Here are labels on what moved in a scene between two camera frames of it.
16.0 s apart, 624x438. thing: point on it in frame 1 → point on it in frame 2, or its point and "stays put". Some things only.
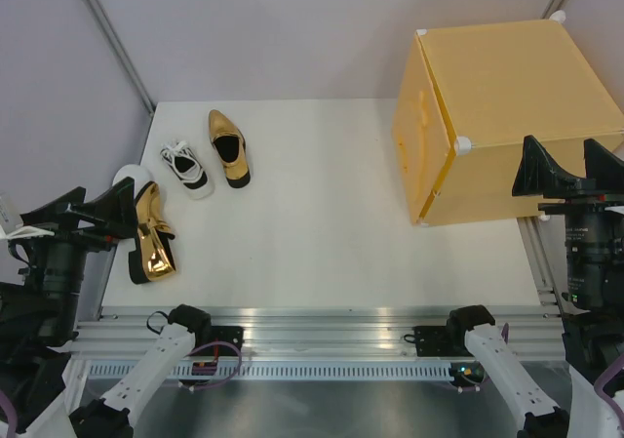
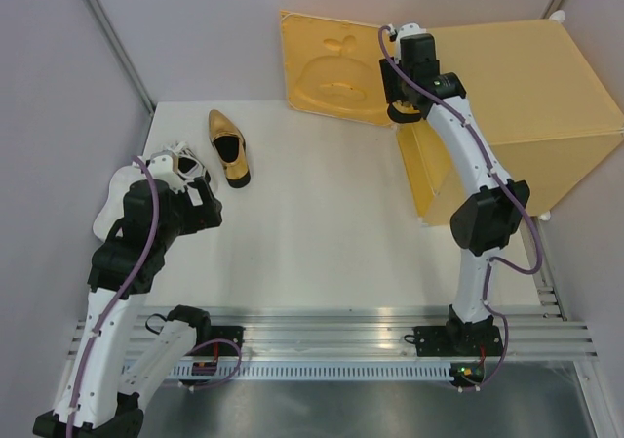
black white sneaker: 188,169 stays put
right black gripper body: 596,239 → 393,89
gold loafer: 230,146 stays put
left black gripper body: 58,260 → 186,217
